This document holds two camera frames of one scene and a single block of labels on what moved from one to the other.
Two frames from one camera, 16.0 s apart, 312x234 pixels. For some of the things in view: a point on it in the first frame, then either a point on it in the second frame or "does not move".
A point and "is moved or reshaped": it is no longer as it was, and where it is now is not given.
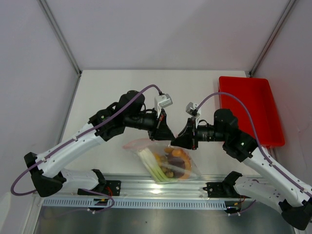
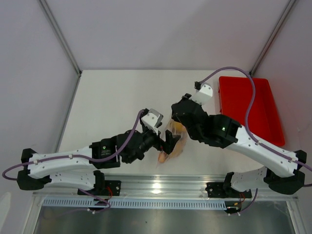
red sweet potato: x=178 y=165 to x=162 y=157
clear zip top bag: x=165 y=162 is moved or reshaped
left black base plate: x=112 y=187 does not move
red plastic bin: x=257 y=95 does not move
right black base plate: x=220 y=189 does not move
